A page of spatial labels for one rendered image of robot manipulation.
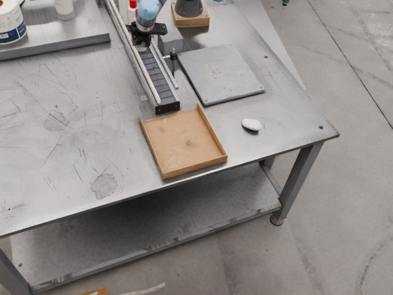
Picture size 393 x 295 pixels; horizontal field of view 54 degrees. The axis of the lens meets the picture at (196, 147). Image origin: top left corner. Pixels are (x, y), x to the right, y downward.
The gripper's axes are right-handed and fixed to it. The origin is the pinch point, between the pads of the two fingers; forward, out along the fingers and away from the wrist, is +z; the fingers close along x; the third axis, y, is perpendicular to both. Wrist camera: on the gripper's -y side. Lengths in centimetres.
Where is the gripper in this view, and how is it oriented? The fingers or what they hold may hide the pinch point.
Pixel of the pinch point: (144, 44)
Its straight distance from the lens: 182.0
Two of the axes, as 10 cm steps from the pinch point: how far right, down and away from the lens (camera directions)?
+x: 2.9, 9.5, -1.0
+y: -9.3, 2.5, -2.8
